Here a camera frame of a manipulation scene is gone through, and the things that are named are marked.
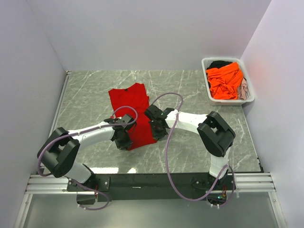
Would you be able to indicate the orange t shirt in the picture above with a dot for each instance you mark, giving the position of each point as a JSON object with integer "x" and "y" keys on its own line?
{"x": 224, "y": 82}

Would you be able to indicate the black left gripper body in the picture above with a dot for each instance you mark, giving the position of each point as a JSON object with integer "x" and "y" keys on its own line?
{"x": 124, "y": 142}

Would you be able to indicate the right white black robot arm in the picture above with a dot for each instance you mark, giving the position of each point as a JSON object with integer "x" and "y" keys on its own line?
{"x": 215, "y": 133}

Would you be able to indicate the white plastic laundry basket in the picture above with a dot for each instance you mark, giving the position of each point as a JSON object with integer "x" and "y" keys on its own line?
{"x": 250, "y": 93}

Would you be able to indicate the red t shirt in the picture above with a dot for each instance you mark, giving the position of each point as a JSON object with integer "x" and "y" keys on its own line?
{"x": 133, "y": 101}

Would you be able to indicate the aluminium front frame rail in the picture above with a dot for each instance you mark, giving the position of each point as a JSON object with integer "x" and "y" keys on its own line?
{"x": 245, "y": 182}

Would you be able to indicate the pink garment in basket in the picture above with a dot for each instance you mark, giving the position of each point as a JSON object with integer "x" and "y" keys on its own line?
{"x": 242, "y": 90}

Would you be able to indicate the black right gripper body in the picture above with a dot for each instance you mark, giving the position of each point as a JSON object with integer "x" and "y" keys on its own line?
{"x": 157, "y": 133}

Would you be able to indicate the black garment in basket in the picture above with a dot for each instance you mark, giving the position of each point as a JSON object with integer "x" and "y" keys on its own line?
{"x": 218, "y": 64}

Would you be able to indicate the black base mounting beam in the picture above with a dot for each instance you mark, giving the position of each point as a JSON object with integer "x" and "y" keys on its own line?
{"x": 139, "y": 186}

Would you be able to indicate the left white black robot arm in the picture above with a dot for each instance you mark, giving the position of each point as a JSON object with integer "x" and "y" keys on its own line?
{"x": 58, "y": 154}

